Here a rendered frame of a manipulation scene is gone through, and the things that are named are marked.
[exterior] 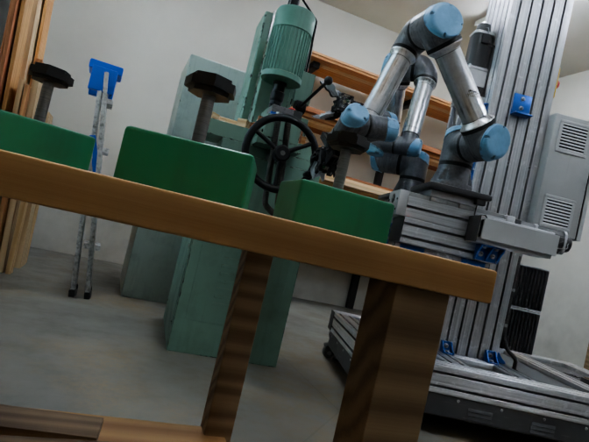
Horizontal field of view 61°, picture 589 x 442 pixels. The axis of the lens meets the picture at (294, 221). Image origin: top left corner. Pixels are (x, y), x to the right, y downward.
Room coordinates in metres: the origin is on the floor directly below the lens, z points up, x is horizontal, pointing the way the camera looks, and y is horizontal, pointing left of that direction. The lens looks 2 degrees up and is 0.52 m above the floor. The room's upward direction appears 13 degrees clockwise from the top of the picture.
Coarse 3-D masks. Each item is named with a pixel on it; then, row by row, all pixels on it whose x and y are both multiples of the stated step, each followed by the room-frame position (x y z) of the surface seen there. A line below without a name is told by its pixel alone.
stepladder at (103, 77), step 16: (96, 64) 2.45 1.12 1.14; (96, 80) 2.45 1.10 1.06; (112, 80) 2.47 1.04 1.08; (96, 96) 2.46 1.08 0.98; (112, 96) 2.62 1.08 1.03; (96, 112) 2.46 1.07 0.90; (96, 128) 2.47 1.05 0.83; (96, 160) 2.46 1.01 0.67; (80, 224) 2.47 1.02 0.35; (80, 240) 2.47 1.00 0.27; (80, 256) 2.51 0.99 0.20
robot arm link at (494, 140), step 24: (408, 24) 1.64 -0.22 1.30; (432, 24) 1.52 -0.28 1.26; (456, 24) 1.54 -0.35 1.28; (432, 48) 1.58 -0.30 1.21; (456, 48) 1.57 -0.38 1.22; (456, 72) 1.59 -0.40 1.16; (456, 96) 1.63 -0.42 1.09; (480, 96) 1.63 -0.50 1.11; (480, 120) 1.63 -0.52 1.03; (480, 144) 1.63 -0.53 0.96; (504, 144) 1.64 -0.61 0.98
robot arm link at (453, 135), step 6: (456, 126) 1.78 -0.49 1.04; (450, 132) 1.79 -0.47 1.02; (456, 132) 1.77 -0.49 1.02; (444, 138) 1.82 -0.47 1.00; (450, 138) 1.79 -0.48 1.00; (456, 138) 1.75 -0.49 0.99; (444, 144) 1.81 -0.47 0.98; (450, 144) 1.78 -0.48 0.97; (456, 144) 1.75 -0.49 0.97; (444, 150) 1.80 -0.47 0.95; (450, 150) 1.78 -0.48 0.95; (456, 150) 1.75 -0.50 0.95; (444, 156) 1.79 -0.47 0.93; (450, 156) 1.78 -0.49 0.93; (456, 156) 1.76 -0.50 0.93; (462, 156) 1.74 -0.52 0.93; (468, 162) 1.77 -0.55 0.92
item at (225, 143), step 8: (216, 144) 2.10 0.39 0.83; (224, 144) 1.93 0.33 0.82; (232, 144) 1.94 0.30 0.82; (240, 144) 1.95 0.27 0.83; (256, 152) 1.97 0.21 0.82; (264, 152) 1.98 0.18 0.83; (288, 160) 2.00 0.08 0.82; (296, 160) 2.01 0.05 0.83; (304, 160) 2.02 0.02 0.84; (304, 168) 2.02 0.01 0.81
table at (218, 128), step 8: (216, 120) 1.92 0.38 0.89; (216, 128) 1.92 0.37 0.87; (224, 128) 1.93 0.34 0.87; (232, 128) 1.94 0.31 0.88; (240, 128) 1.95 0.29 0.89; (208, 136) 1.99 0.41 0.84; (216, 136) 1.95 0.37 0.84; (224, 136) 1.93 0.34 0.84; (232, 136) 1.94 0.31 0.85; (240, 136) 1.95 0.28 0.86; (256, 136) 1.89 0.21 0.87; (256, 144) 1.92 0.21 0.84; (264, 144) 1.88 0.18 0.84; (280, 144) 1.89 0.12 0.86; (288, 144) 1.90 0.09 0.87; (296, 152) 1.91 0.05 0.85; (304, 152) 2.02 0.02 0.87
